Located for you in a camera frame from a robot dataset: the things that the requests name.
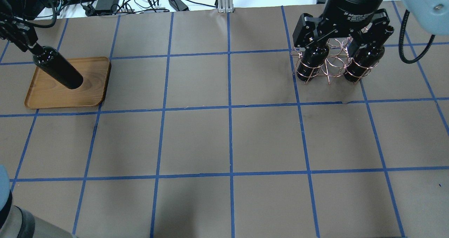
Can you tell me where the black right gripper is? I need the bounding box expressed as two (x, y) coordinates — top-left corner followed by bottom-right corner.
(292, 0), (389, 48)

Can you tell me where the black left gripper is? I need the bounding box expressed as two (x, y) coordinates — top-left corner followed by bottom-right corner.
(0, 6), (38, 53)

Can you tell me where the dark wine bottle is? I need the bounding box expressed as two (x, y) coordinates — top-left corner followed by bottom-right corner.
(32, 44), (83, 90)
(296, 43), (330, 82)
(343, 42), (385, 82)

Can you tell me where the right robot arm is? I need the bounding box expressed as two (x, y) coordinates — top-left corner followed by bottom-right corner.
(293, 0), (448, 67)

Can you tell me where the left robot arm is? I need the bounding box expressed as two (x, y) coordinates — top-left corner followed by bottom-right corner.
(1, 6), (83, 238)

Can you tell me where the wooden tray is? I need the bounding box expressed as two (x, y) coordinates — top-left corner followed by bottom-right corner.
(24, 57), (112, 109)

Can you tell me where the copper wire bottle basket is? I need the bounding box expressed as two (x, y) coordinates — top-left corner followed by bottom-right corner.
(292, 33), (388, 84)

